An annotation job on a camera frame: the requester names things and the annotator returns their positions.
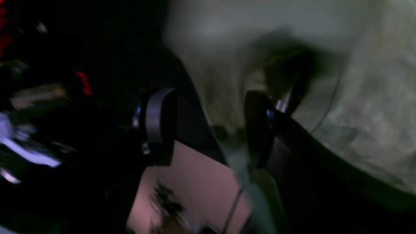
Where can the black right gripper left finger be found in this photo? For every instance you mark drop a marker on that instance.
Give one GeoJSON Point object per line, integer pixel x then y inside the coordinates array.
{"type": "Point", "coordinates": [72, 167]}

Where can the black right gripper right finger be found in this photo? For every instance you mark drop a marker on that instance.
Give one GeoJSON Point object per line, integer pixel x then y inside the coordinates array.
{"type": "Point", "coordinates": [320, 192]}

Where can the light green T-shirt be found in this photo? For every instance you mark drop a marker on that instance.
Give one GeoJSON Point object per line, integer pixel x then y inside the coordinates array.
{"type": "Point", "coordinates": [344, 70]}

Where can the red black clamp right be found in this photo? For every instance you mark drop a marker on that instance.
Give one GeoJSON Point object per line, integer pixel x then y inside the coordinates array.
{"type": "Point", "coordinates": [86, 88]}

